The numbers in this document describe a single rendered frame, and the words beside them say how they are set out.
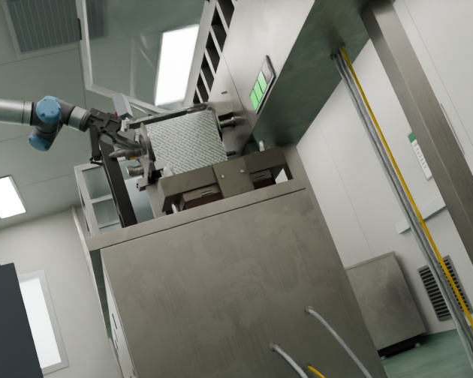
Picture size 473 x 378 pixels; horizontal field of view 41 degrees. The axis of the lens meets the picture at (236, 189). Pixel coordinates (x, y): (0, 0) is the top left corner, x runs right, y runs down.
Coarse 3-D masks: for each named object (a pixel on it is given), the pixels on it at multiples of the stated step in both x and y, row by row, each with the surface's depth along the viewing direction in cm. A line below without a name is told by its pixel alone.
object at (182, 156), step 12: (216, 132) 216; (168, 144) 212; (180, 144) 213; (192, 144) 213; (204, 144) 214; (216, 144) 215; (156, 156) 210; (168, 156) 211; (180, 156) 211; (192, 156) 212; (204, 156) 213; (216, 156) 214; (180, 168) 210; (192, 168) 211
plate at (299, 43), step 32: (256, 0) 174; (288, 0) 154; (320, 0) 142; (352, 0) 147; (256, 32) 180; (288, 32) 159; (320, 32) 157; (352, 32) 163; (224, 64) 217; (256, 64) 188; (288, 64) 169; (320, 64) 176; (224, 96) 228; (288, 96) 190; (320, 96) 200; (224, 128) 239; (256, 128) 208; (288, 128) 219
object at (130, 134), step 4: (120, 132) 213; (124, 132) 213; (128, 132) 214; (132, 132) 214; (128, 136) 213; (132, 136) 213; (116, 140) 213; (120, 140) 212; (128, 140) 212; (132, 140) 212; (128, 144) 212; (132, 144) 212; (136, 144) 213
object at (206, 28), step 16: (224, 0) 209; (208, 16) 222; (224, 16) 207; (208, 32) 227; (224, 32) 222; (208, 48) 237; (192, 64) 261; (208, 64) 250; (192, 80) 268; (208, 80) 249; (192, 96) 276; (208, 96) 264
